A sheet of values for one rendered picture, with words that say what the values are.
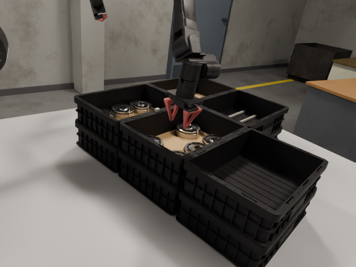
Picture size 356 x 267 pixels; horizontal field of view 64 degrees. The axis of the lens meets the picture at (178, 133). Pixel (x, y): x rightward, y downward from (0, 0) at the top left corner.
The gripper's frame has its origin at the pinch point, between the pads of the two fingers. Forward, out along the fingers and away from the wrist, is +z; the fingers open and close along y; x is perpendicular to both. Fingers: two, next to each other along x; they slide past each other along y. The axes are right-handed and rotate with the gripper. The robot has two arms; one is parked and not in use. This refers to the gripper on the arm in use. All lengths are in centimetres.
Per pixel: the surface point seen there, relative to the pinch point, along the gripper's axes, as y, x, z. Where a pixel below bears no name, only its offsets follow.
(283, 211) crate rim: -39.9, 4.1, 3.3
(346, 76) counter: 43, -415, 29
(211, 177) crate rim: -21.0, 7.4, 4.9
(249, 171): -20.0, -20.2, 14.1
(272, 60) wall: 245, -608, 77
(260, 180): -25.2, -18.2, 13.6
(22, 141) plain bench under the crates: 62, 25, 35
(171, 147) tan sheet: 7.9, -8.9, 16.4
